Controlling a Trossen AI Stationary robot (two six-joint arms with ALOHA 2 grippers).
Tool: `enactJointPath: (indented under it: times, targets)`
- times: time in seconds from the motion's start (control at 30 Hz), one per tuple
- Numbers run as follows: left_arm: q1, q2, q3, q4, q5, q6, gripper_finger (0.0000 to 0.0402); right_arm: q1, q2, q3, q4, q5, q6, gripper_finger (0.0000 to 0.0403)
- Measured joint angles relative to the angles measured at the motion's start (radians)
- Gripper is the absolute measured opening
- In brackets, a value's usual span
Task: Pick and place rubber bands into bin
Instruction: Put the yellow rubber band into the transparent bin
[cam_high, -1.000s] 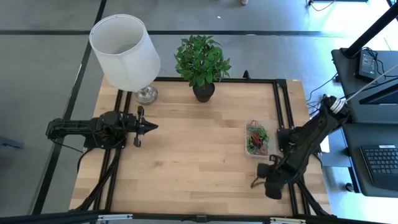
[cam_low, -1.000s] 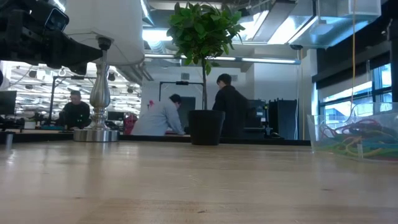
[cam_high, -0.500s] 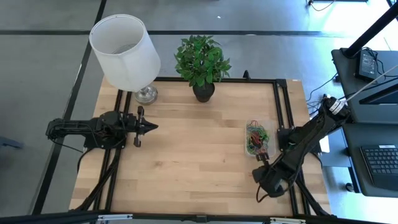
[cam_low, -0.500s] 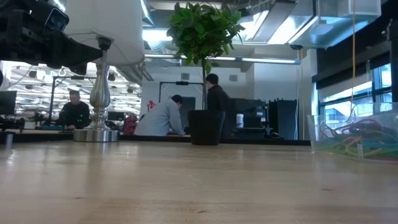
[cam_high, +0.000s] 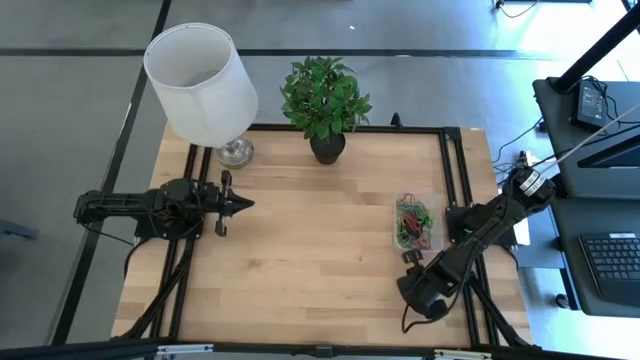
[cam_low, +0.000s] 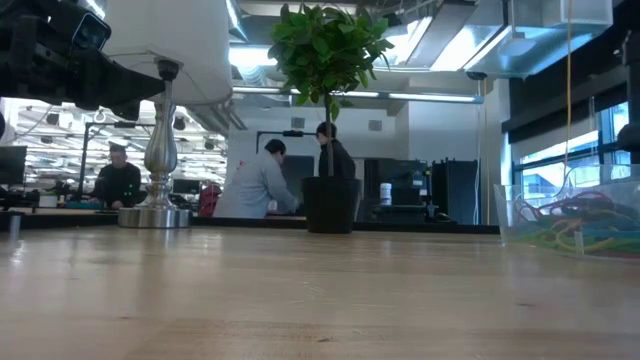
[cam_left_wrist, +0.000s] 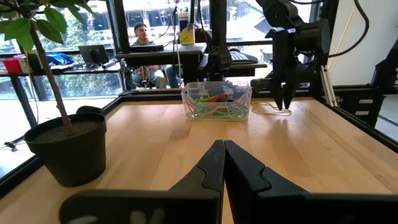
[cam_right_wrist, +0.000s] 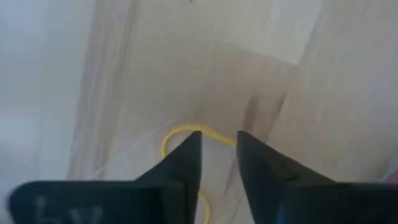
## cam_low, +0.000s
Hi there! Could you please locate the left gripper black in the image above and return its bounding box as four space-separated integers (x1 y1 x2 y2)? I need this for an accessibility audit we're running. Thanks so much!
0 0 167 123

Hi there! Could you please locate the green potted plant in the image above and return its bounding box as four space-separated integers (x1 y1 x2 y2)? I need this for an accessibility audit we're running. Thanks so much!
267 2 396 235

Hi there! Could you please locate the long red rubber band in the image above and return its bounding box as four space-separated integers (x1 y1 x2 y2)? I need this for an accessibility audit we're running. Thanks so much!
513 189 619 221

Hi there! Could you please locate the clear plastic bin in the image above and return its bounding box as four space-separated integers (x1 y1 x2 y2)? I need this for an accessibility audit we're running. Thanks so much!
491 163 640 262

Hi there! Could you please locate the white shade table lamp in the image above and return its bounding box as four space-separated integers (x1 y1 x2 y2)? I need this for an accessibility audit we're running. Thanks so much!
102 0 234 230

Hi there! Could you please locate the person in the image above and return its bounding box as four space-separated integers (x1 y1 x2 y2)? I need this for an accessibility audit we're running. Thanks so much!
315 121 358 180
88 141 144 211
213 138 302 220

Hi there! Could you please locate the small black monitor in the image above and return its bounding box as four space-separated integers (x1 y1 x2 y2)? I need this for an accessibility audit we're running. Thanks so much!
171 177 202 196

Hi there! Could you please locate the red cart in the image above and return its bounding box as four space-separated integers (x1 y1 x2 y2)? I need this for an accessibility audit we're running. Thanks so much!
198 183 224 217

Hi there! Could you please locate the black computer workstation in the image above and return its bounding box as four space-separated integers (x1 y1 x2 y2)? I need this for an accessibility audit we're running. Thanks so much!
363 157 433 224

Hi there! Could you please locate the black cabinet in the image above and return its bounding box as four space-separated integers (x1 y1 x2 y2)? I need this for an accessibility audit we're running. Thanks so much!
431 158 480 225

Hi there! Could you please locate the black metal gantry frame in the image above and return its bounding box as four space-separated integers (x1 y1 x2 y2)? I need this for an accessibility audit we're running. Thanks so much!
253 129 324 156
79 119 151 204

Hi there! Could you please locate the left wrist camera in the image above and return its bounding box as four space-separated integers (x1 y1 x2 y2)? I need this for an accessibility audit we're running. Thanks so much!
70 11 113 52

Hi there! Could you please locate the grey metal post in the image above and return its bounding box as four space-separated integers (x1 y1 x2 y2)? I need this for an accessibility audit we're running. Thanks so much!
6 212 24 241

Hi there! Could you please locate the yellow cord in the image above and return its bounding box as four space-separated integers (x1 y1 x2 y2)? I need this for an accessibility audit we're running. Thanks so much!
563 0 574 169

